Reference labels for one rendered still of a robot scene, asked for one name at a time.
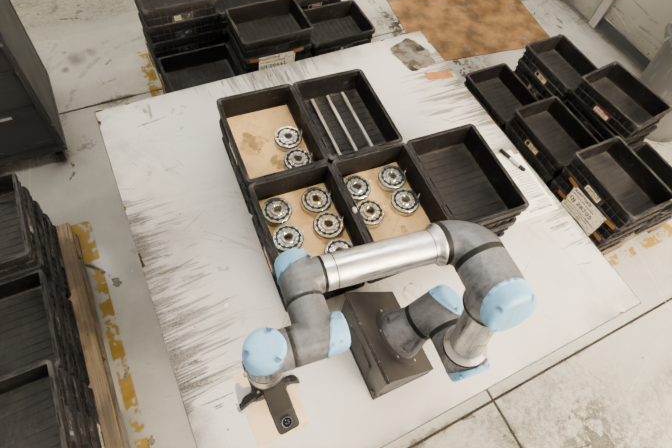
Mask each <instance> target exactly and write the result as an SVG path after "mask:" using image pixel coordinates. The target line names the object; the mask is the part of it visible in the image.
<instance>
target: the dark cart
mask: <svg viewBox="0 0 672 448"><path fill-rule="evenodd" d="M67 149H68V148H67V144H66V140H65V136H64V132H63V128H62V125H61V121H60V117H59V113H58V109H57V105H56V101H55V97H54V94H53V90H52V86H51V82H50V78H49V74H48V72H47V70H46V68H45V66H44V64H43V62H42V60H41V59H40V57H39V55H38V53H37V51H36V49H35V47H34V45H33V43H32V41H31V39H30V37H29V35H28V33H27V32H26V30H25V28H24V26H23V24H22V22H21V20H20V18H19V16H18V14H17V12H16V10H15V8H14V6H13V5H12V3H11V1H10V0H0V167H4V166H8V165H11V164H15V163H19V162H23V161H26V160H30V159H34V158H37V157H41V156H45V155H49V154H52V153H55V154H56V155H57V157H58V158H59V159H60V161H61V162H62V161H64V160H67V158H66V156H65V153H64V150H67Z"/></svg>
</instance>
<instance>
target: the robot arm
mask: <svg viewBox="0 0 672 448"><path fill-rule="evenodd" d="M434 263H435V264H436V265H438V266H446V265H452V266H453V267H454V269H455V271H456V273H457V275H458V276H459V278H460V280H461V282H462V284H463V285H464V287H465V290H464V293H463V297H462V298H461V296H460V295H459V294H458V293H457V292H456V291H455V290H453V289H452V288H451V287H449V286H447V285H445V284H440V285H437V286H436V287H434V288H432V289H429V291H428V292H426V293H425V294H423V295H422V296H420V297H419V298H417V299H416V300H414V301H413V302H411V303H410V304H408V305H407V306H405V307H402V308H398V309H394V310H390V311H387V312H386V313H385V314H383V315H382V317H381V327H382V330H383V333H384V335H385V337H386V339H387V341H388V343H389V344H390V346H391V347H392V348H393V349H394V350H395V351H396V352H397V353H398V354H399V355H400V356H402V357H404V358H407V359H409V358H411V357H413V356H415V355H416V354H417V353H418V352H419V350H420V349H421V348H422V346H423V345H424V344H425V343H426V341H427V340H429V339H431V341H432V343H433V345H434V347H435V349H436V351H437V353H438V355H439V358H440V360H441V362H442V364H443V366H444V368H445V370H446V371H445V372H446V374H448V376H449V378H450V380H451V381H452V382H459V381H462V380H464V379H467V378H470V377H472V376H474V375H477V374H479V373H482V372H484V371H486V370H488V369H489V368H490V363H489V360H488V358H487V357H486V355H487V351H488V344H487V343H488V342H489V340H490V339H491V337H492V336H493V334H494V333H495V332H501V331H505V330H508V329H511V328H513V327H515V326H517V325H519V324H520V323H522V322H523V321H524V319H526V318H528V317H529V316H530V315H531V314H532V313H533V312H534V310H535V309H536V306H537V298H536V295H535V294H534V292H533V289H532V287H531V285H530V283H529V282H528V281H527V280H526V279H525V277H524V276H523V274H522V273H521V271H520V270H519V268H518V266H517V265H516V263H515V262H514V260H513V259H512V257H511V256H510V254H509V252H508V251H507V249H506V248H505V246H504V244H503V243H502V241H501V240H500V238H499V237H498V236H497V235H496V234H495V233H493V232H492V231H491V230H489V229H487V228H486V227H484V226H481V225H478V224H475V223H471V222H467V221H460V220H445V221H438V222H434V223H430V224H428V225H427V226H426V228H425V230H421V231H417V232H413V233H409V234H405V235H400V236H396V237H392V238H388V239H384V240H380V241H376V242H372V243H367V244H363V245H359V246H355V247H351V248H347V249H343V250H339V251H334V252H330V253H326V254H322V255H318V256H314V257H310V255H309V254H308V252H307V251H306V250H305V249H302V248H300V249H297V248H293V249H289V250H286V251H284V252H283V253H281V254H280V255H279V256H278V257H277V258H276V260H275V263H274V268H275V272H276V276H277V282H278V284H279V286H280V289H281V292H282V295H283V299H284V302H285V305H286V308H287V312H288V315H289V318H290V321H291V325H289V326H286V327H284V328H280V329H277V330H276V329H274V328H270V327H261V328H258V329H255V330H254V331H252V332H251V333H250V334H249V335H248V336H247V338H246V339H245V341H244V344H243V348H242V361H241V362H242V366H243V369H244V373H243V376H244V377H247V378H248V381H249V384H250V386H251V387H249V386H248V387H246V388H243V387H242V385H241V384H240V383H239V382H238V383H236V385H235V391H236V395H237V400H238V406H237V410H238V412H239V413H246V412H247V411H248V410H249V409H250V408H251V407H252V406H253V405H255V404H257V403H258V402H259V401H262V400H264V399H265V401H266V404H267V406H268V409H269V412H270V415H271V416H272V419H273V421H274V424H275V426H276V429H277V431H278V433H279V434H281V435H283V434H285V433H287V432H289V431H291V430H292V429H294V428H296V427H298V426H299V419H298V417H297V414H296V412H295V409H294V407H293V404H292V401H291V399H290V396H289V394H288V391H287V389H289V388H292V389H293V388H298V387H299V385H300V382H301V381H300V379H299V377H297V376H296V375H295V373H294V371H293V369H295V368H298V367H302V366H305V365H308V364H311V363H314V362H317V361H320V360H323V359H326V358H327V359H329V358H330V357H332V356H334V355H337V354H340V353H342V352H345V351H347V350H348V349H349V348H350V344H351V337H350V332H349V328H348V325H347V322H346V319H345V318H344V316H343V314H342V313H341V312H339V311H336V312H329V309H328V306H327V304H326V301H325V298H324V295H323V293H325V292H328V291H332V290H336V289H339V288H343V287H347V286H351V285H355V284H358V283H362V282H366V281H370V280H374V279H377V278H381V277H385V276H389V275H393V274H396V273H400V272H404V271H408V270H412V269H415V268H419V267H423V266H427V265H431V264H434Z"/></svg>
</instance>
